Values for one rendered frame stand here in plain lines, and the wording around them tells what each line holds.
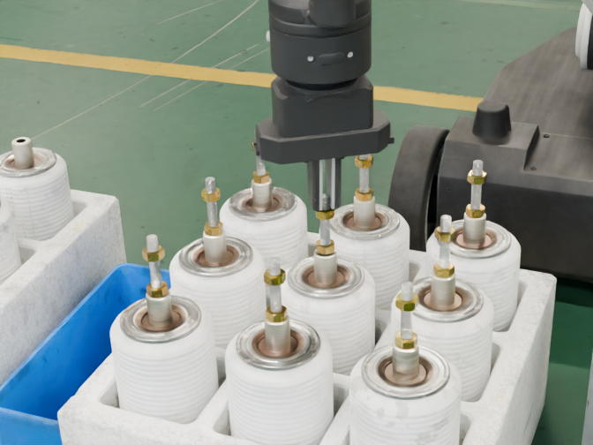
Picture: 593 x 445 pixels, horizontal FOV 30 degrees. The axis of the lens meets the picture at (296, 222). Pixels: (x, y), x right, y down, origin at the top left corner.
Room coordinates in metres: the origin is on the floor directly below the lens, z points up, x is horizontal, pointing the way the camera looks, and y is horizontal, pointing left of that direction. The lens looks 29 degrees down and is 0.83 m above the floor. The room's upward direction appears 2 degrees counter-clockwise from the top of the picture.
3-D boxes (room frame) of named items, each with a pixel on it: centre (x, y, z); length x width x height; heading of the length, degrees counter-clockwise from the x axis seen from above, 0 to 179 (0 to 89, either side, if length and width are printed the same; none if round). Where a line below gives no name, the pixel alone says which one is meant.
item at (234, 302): (0.96, 0.08, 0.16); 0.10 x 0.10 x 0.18
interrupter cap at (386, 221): (1.02, -0.07, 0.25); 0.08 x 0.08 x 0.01
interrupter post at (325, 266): (0.91, -0.03, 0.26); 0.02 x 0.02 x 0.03
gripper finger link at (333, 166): (0.92, -0.04, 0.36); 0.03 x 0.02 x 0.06; 10
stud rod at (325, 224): (0.91, -0.03, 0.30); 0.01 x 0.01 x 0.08
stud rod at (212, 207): (0.96, 0.08, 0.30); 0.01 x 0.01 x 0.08
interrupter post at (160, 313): (0.85, 0.13, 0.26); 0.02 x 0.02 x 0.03
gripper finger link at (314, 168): (0.91, -0.01, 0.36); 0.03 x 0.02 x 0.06; 10
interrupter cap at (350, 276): (0.91, -0.03, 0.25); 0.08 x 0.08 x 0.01
